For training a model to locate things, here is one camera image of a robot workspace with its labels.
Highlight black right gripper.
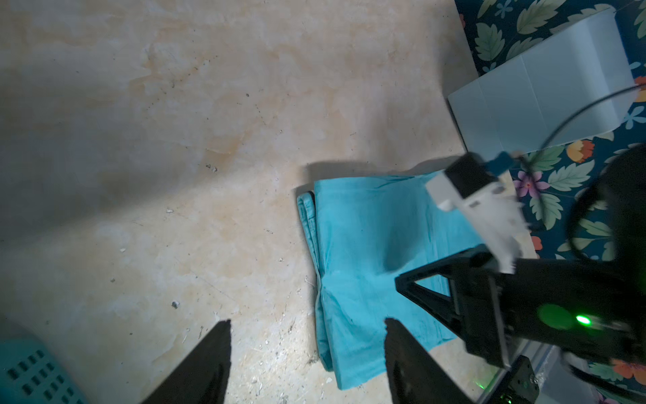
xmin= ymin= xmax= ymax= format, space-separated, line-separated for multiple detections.
xmin=395 ymin=247 xmax=645 ymax=367

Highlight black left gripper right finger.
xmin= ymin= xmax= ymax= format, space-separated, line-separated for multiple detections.
xmin=385 ymin=318 xmax=472 ymax=403

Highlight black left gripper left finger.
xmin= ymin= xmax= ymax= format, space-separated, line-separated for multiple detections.
xmin=144 ymin=320 xmax=231 ymax=404

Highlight teal pants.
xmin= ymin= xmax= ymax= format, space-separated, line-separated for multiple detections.
xmin=297 ymin=174 xmax=481 ymax=390

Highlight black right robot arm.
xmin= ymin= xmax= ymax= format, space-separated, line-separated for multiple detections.
xmin=395 ymin=146 xmax=645 ymax=368

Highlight light blue box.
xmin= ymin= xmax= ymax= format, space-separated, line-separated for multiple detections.
xmin=447 ymin=1 xmax=640 ymax=159

